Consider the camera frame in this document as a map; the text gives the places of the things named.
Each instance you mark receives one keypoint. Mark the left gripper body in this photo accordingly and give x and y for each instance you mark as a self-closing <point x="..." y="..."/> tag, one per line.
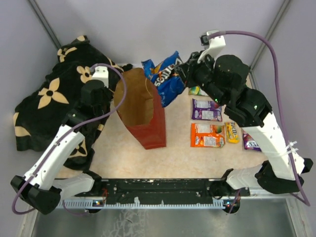
<point x="101" y="111"/>

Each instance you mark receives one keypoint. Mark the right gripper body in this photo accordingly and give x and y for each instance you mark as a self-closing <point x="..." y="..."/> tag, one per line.
<point x="199" y="73"/>

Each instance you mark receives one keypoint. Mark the blue Doritos chip bag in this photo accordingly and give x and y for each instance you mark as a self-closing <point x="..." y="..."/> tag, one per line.
<point x="164" y="77"/>

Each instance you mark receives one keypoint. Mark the red paper bag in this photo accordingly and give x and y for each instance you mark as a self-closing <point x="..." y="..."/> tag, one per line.
<point x="141" y="110"/>

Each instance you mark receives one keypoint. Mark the orange candy bag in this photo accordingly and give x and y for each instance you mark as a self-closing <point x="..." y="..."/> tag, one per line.
<point x="207" y="135"/>

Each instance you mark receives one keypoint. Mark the yellow candy pack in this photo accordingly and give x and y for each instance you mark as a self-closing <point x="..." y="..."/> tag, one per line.
<point x="231" y="133"/>

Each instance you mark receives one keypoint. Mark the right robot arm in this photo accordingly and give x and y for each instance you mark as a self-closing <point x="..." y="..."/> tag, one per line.
<point x="224" y="81"/>

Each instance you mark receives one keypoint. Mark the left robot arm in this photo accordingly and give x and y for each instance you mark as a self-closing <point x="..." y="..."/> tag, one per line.
<point x="39" y="187"/>

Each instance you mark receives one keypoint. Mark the black floral blanket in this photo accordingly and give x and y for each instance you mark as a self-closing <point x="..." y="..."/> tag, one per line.
<point x="38" y="117"/>

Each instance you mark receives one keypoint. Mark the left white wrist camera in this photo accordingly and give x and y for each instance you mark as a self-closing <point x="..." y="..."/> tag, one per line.
<point x="101" y="73"/>

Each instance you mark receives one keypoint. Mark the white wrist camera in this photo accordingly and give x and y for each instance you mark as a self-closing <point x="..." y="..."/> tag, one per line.
<point x="213" y="46"/>
<point x="101" y="73"/>

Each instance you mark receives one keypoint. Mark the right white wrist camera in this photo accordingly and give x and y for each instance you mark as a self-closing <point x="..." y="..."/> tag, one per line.
<point x="213" y="46"/>

